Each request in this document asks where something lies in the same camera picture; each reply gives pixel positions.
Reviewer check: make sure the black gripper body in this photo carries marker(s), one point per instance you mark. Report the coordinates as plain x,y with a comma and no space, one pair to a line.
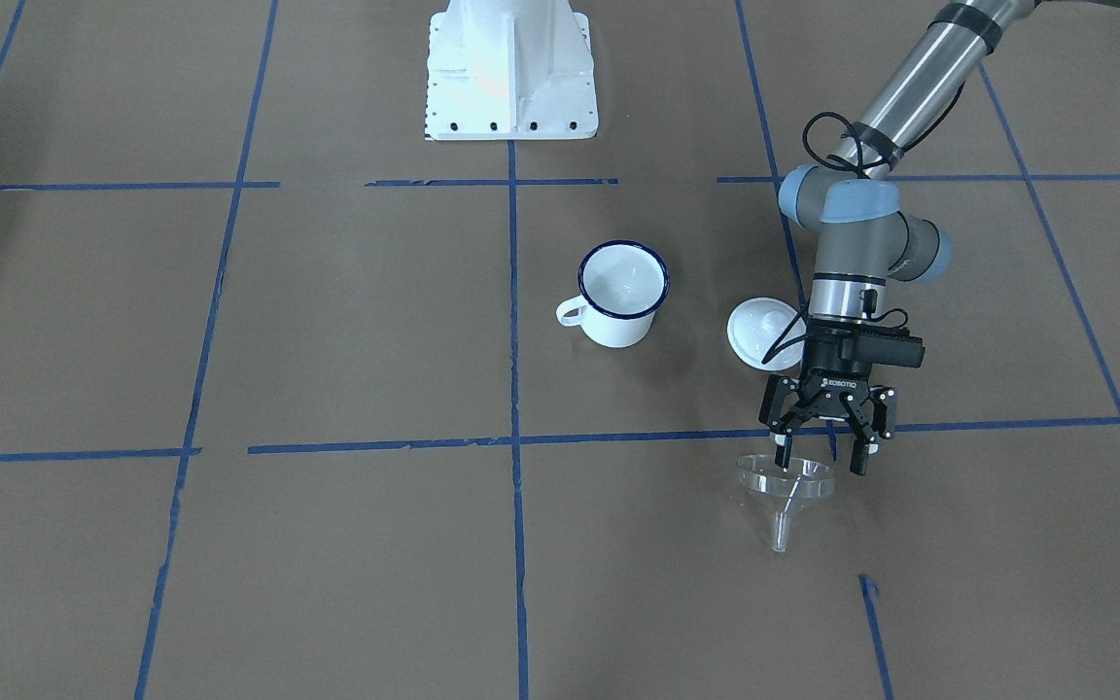
834,376

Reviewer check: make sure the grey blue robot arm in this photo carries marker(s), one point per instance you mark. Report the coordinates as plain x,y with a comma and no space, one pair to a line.
865,240

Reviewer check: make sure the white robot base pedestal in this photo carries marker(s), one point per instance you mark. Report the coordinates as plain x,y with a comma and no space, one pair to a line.
501,70

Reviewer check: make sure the white enamel mug blue rim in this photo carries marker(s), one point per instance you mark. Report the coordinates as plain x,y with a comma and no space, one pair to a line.
621,285

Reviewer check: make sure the white ceramic lid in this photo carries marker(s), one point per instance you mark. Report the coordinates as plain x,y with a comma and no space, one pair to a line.
761,331

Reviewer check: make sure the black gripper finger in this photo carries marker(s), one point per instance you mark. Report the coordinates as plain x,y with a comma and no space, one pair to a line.
872,419
784,410

